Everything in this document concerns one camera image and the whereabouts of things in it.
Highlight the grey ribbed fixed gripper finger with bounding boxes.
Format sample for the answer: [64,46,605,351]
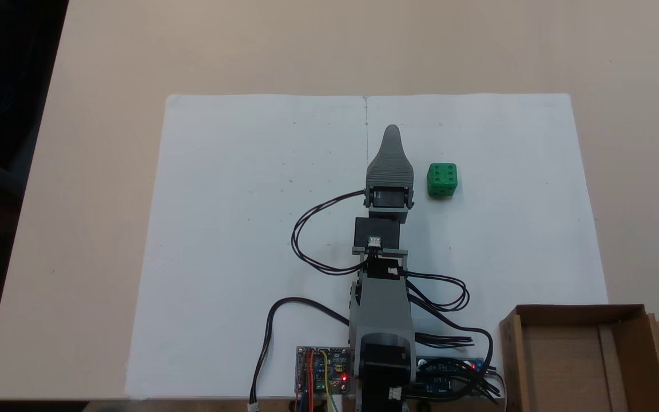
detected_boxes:
[366,125,420,189]

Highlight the green die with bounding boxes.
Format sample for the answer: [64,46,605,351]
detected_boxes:
[426,163,458,198]

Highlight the white paper sheet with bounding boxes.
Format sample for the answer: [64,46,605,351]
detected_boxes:
[125,94,368,400]
[366,93,609,400]

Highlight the circuit board with red LED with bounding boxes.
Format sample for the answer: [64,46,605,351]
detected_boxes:
[296,346,353,397]

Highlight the blue circuit board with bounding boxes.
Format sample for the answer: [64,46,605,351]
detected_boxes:
[414,356,488,398]

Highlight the brown cardboard box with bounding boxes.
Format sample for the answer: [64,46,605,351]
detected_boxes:
[499,304,659,412]

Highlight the black gripper motor cable loop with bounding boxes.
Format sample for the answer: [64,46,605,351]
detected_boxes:
[292,191,371,276]

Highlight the black elbow motor cable loop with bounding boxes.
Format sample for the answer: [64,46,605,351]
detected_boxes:
[403,271,471,313]

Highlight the black base cable bundle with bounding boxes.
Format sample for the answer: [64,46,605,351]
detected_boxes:
[412,312,506,404]

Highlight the long black cable, white plug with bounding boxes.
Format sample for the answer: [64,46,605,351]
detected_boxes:
[248,297,351,411]

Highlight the coloured jumper wires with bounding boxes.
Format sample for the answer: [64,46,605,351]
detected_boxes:
[297,348,343,412]

